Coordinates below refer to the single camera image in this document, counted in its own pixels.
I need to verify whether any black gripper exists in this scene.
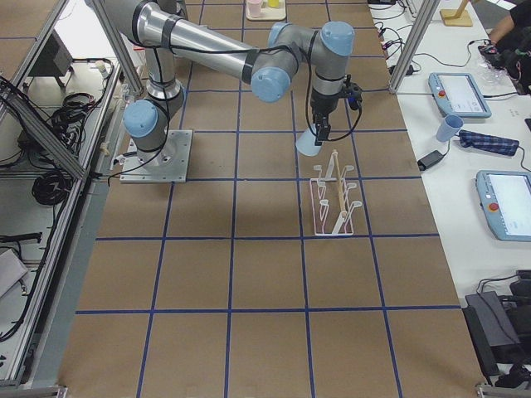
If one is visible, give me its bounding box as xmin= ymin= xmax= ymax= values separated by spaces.
xmin=310 ymin=89 xmax=339 ymax=145

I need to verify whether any blue plastic cup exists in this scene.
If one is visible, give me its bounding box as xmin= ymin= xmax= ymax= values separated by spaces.
xmin=295 ymin=124 xmax=322 ymax=157

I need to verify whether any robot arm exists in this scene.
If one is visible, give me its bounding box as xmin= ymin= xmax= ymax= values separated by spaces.
xmin=102 ymin=1 xmax=362 ymax=158

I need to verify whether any blue cup on desk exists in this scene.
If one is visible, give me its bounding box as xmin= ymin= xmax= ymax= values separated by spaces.
xmin=436 ymin=114 xmax=464 ymax=143

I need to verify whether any pink plastic cup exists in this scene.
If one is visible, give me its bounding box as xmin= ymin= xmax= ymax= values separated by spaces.
xmin=246 ymin=0 xmax=263 ymax=19

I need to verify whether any black power adapter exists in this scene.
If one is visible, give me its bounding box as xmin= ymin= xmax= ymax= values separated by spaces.
xmin=417 ymin=150 xmax=445 ymax=172

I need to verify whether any cream plastic tray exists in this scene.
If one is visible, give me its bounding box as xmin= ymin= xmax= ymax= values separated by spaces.
xmin=246 ymin=0 xmax=286 ymax=21

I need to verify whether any teach pendant far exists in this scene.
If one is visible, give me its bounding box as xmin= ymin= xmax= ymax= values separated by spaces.
xmin=428 ymin=73 xmax=491 ymax=119

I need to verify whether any teach pendant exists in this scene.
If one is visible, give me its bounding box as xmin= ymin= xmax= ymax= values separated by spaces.
xmin=428 ymin=73 xmax=491 ymax=119
xmin=475 ymin=170 xmax=530 ymax=242

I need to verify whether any wooden stand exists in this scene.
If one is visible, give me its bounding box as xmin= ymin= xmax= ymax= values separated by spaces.
xmin=439 ymin=0 xmax=473 ymax=27

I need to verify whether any plaid blue cloth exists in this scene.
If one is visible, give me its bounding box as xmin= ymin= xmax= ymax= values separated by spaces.
xmin=458 ymin=129 xmax=519 ymax=157

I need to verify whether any teach pendant near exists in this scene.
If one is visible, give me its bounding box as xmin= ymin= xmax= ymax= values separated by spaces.
xmin=475 ymin=170 xmax=530 ymax=242

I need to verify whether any white wire cup rack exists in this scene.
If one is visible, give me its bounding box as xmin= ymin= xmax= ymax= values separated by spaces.
xmin=309 ymin=149 xmax=362 ymax=237

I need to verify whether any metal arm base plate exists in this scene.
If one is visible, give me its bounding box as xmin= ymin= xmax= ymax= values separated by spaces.
xmin=119 ymin=129 xmax=193 ymax=183

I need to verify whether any aluminium frame post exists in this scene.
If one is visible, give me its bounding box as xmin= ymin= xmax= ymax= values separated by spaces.
xmin=389 ymin=0 xmax=440 ymax=94

